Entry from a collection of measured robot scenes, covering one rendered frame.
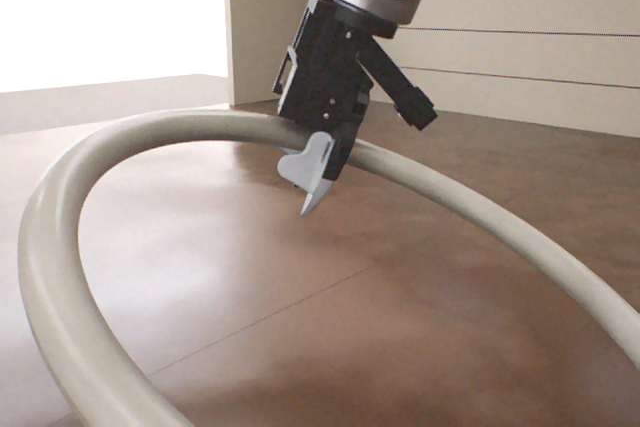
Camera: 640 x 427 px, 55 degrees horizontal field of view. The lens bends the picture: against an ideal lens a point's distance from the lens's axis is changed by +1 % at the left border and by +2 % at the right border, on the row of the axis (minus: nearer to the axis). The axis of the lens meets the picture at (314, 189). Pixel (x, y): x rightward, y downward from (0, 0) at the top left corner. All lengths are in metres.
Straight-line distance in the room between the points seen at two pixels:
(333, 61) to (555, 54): 6.69
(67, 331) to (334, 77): 0.37
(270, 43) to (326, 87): 8.05
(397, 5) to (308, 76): 0.10
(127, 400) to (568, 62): 7.02
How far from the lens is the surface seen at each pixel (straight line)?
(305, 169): 0.61
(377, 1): 0.56
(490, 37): 7.58
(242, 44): 8.30
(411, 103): 0.62
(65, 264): 0.33
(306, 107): 0.59
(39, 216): 0.36
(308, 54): 0.60
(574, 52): 7.17
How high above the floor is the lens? 1.40
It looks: 18 degrees down
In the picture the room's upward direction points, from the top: straight up
